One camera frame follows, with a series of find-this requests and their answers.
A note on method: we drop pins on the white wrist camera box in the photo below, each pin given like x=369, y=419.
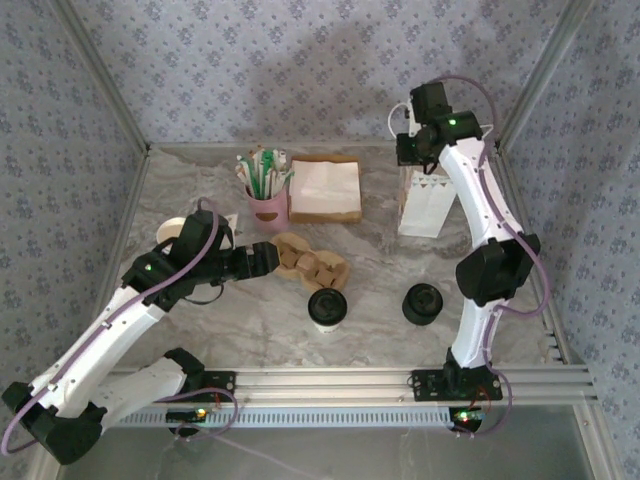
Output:
x=231, y=220
x=411, y=120

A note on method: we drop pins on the left small circuit board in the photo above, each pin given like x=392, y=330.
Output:
x=187, y=414

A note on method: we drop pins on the white paper wrapped straw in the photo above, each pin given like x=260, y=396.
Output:
x=245, y=172

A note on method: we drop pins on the stack of napkins in box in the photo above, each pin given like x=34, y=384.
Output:
x=325, y=218

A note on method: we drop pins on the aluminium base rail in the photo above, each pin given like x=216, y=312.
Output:
x=325, y=385

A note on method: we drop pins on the aluminium right side rail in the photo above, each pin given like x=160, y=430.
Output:
x=552, y=310

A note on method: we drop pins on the aluminium corner post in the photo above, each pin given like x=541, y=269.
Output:
x=545, y=75
x=105, y=75

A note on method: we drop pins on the right small circuit board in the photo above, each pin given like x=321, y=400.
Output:
x=470, y=417

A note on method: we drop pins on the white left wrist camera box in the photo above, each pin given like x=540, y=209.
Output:
x=231, y=220

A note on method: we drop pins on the small circuit board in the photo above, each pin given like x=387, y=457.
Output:
x=470, y=417
x=187, y=414

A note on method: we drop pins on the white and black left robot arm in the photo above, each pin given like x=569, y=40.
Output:
x=95, y=345

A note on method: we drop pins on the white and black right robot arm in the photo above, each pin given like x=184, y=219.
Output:
x=480, y=200

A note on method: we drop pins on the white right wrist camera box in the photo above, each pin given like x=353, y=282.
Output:
x=411, y=120

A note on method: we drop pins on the green and white wrapped straw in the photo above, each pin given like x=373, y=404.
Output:
x=266, y=167

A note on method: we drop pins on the aluminium right corner post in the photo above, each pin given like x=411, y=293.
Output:
x=545, y=75

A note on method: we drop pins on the aluminium left corner post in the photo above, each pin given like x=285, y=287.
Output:
x=105, y=75

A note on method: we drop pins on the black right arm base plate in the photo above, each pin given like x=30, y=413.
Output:
x=425, y=386

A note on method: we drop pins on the white printed paper gift bag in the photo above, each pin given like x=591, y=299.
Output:
x=425, y=210

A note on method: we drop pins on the brown pulp cup carrier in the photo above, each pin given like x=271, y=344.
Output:
x=287, y=272

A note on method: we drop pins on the pink straw holder cup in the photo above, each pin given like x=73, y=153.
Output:
x=272, y=210

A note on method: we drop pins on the white paper coffee cup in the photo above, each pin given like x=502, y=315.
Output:
x=327, y=329

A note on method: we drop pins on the stack of black cup lids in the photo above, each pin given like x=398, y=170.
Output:
x=422, y=305

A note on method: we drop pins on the black cup lid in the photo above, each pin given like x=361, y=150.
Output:
x=327, y=305

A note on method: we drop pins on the stack of paper cups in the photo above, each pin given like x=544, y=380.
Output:
x=167, y=231

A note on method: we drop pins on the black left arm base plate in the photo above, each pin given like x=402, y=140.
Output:
x=222, y=382

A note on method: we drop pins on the white napkin stack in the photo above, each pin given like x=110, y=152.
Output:
x=325, y=187

